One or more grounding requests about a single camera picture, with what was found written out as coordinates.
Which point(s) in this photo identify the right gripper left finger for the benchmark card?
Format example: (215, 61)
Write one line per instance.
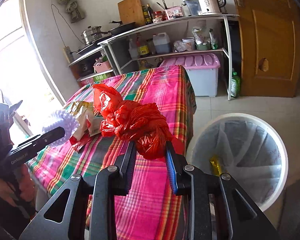
(127, 169)

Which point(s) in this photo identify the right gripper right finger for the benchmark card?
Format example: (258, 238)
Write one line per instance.
(175, 168)

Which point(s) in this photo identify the yellow snack wrapper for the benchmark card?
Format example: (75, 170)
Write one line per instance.
(217, 165)

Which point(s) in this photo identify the red plastic bag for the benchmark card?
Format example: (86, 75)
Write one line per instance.
(132, 121)

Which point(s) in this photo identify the white paper bag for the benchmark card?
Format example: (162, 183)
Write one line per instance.
(88, 123)

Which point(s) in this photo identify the white trash bin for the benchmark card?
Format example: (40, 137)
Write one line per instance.
(249, 149)

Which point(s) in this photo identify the pink lid storage box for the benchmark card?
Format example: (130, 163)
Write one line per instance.
(202, 70)

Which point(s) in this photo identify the green bottle on floor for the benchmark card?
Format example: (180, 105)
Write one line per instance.
(235, 85)

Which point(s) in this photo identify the pink basket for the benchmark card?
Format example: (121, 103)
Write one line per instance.
(100, 67)

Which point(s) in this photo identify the yellow label sauce bottle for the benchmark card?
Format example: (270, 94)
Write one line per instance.
(142, 46)

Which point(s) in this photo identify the white oil jug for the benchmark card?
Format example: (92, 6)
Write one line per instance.
(161, 43)

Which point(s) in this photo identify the white round tub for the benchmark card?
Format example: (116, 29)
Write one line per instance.
(189, 43)

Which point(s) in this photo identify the green sprite bottle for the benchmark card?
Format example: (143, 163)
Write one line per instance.
(213, 39)

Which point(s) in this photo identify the white metal shelf rack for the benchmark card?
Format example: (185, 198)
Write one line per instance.
(122, 51)

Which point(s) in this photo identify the white power strip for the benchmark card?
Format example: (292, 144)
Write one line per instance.
(68, 54)

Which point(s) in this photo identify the black frying pan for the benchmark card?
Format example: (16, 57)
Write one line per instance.
(121, 27)

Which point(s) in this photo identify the steel steamer pot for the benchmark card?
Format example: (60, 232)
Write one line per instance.
(92, 33)

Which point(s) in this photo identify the pink utensil holder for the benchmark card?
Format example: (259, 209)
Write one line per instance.
(174, 12)

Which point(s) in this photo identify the dark oil bottle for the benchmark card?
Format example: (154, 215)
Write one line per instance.
(150, 12)

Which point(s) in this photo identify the clear plastic container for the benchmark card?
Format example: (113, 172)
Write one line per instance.
(191, 7)

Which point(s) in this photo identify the wooden cutting board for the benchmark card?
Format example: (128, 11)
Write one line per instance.
(131, 11)

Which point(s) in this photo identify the white electric kettle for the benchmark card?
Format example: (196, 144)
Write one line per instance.
(210, 0)

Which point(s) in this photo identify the wooden door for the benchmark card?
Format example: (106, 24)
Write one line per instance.
(270, 47)

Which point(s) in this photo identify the tracker camera on gripper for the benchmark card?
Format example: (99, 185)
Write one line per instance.
(6, 120)

